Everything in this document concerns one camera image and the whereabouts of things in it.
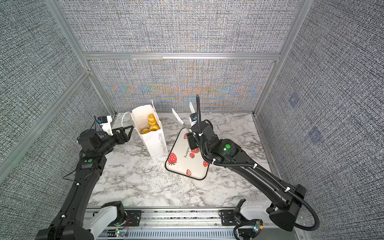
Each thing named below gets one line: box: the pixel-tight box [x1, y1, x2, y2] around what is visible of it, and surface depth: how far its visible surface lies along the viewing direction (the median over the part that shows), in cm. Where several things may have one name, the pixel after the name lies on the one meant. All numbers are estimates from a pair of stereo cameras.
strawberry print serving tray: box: [165, 127, 210, 180], surface depth 95 cm
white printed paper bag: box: [121, 99, 169, 160], surface depth 90 cm
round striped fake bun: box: [140, 124, 160, 135], surface depth 91 cm
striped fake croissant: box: [147, 113, 158, 128], surface depth 94 cm
